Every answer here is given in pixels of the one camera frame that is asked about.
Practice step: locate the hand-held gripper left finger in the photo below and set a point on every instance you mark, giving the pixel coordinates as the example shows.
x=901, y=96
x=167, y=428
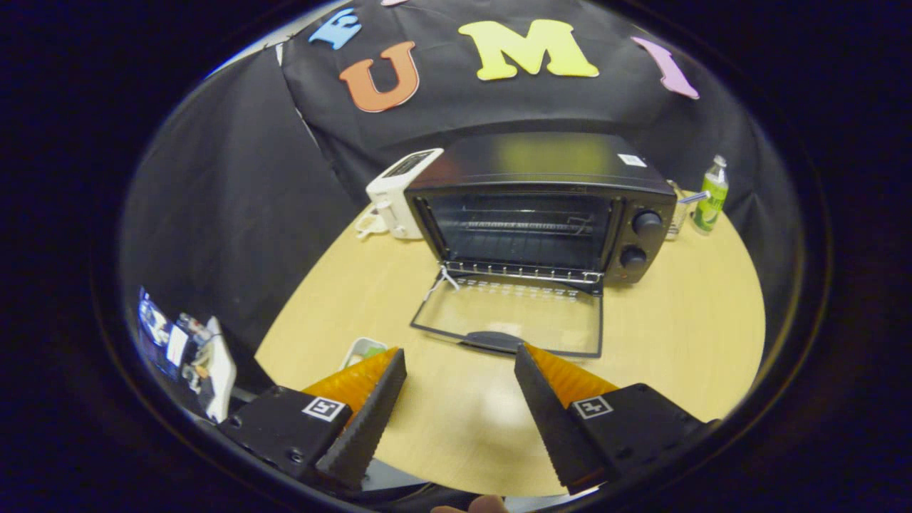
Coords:
x=370, y=420

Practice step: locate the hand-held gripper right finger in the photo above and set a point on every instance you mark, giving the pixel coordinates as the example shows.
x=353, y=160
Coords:
x=548, y=420

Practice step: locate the black toaster oven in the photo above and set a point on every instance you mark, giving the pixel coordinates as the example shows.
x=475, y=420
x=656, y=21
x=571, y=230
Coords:
x=541, y=160

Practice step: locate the white pop-up toaster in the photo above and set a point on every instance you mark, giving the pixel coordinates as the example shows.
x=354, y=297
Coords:
x=392, y=192

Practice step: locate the white plastic tray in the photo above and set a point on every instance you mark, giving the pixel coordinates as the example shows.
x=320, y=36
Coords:
x=360, y=349

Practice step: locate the pile of assorted clutter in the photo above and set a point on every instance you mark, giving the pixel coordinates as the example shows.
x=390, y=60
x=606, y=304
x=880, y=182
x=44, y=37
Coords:
x=192, y=349

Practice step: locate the clear drinking glass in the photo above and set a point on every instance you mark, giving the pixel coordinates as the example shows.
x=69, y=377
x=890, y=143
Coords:
x=677, y=217

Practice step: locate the green label plastic bottle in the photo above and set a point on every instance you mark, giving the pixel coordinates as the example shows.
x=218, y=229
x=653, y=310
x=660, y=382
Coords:
x=709, y=203

